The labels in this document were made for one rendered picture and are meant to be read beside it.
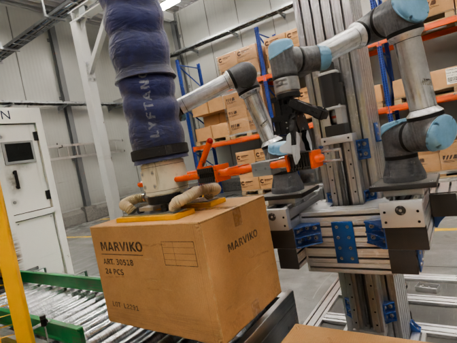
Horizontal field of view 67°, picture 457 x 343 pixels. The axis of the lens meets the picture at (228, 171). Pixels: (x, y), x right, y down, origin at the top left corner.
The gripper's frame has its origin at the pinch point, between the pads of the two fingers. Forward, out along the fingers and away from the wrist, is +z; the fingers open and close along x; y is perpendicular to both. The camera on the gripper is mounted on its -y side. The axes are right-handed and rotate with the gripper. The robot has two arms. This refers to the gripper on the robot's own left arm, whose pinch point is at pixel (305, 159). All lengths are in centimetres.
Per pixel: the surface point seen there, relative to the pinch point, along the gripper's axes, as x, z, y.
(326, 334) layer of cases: -19, 66, 11
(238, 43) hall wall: -816, -338, 516
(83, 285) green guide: -20, 62, 174
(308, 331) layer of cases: -19, 66, 18
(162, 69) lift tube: 2, -40, 49
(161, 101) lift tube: 4, -29, 51
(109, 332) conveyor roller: 8, 67, 107
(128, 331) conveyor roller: 4, 67, 98
